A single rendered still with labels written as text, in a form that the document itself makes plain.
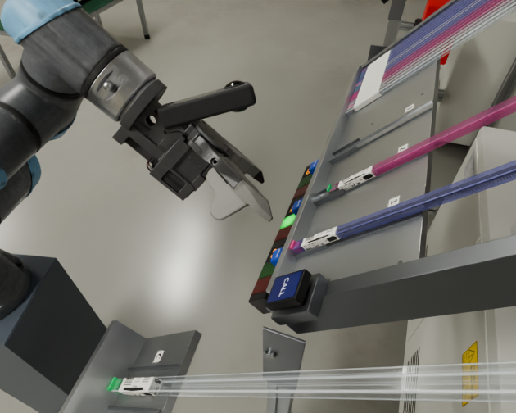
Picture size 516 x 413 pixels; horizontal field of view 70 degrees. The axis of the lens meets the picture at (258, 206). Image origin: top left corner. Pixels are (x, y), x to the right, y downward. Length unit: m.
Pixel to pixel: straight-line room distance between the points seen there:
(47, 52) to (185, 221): 1.17
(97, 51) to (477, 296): 0.44
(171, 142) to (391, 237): 0.28
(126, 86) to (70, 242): 1.25
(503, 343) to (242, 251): 0.97
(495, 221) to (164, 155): 0.62
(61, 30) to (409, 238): 0.42
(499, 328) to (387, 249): 0.31
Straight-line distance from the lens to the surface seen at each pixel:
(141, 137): 0.46
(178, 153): 0.44
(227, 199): 0.42
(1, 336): 0.80
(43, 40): 0.47
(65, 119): 0.54
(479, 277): 0.35
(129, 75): 0.45
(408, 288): 0.38
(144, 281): 1.42
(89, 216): 1.71
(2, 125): 0.48
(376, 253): 0.43
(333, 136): 0.73
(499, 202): 0.87
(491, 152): 1.00
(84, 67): 0.45
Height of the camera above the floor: 1.15
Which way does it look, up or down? 47 degrees down
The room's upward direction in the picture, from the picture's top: 1 degrees counter-clockwise
